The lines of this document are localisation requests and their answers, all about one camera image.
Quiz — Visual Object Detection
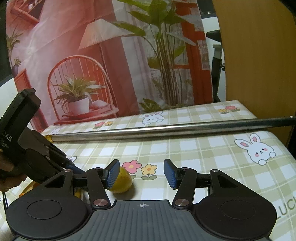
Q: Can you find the printed room backdrop cloth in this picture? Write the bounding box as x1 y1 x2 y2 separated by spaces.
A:
4 1 213 131

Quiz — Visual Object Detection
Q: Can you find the beige fruit bowl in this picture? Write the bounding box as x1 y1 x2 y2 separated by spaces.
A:
19 181 40 197

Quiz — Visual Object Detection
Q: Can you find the person hand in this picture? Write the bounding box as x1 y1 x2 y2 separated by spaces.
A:
0 153 27 192

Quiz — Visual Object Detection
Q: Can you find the large yellow lemon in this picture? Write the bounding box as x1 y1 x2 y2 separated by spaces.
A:
109 167 132 193

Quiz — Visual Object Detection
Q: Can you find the black metal stand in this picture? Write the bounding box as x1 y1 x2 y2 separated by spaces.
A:
206 30 225 103

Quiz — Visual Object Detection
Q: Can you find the plaid bunny tablecloth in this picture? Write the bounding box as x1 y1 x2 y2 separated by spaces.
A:
0 99 296 241

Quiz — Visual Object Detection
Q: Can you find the wooden board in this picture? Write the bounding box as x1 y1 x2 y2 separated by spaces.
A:
211 0 296 149

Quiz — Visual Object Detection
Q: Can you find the telescopic steel rod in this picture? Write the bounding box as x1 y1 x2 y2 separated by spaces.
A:
45 116 295 143

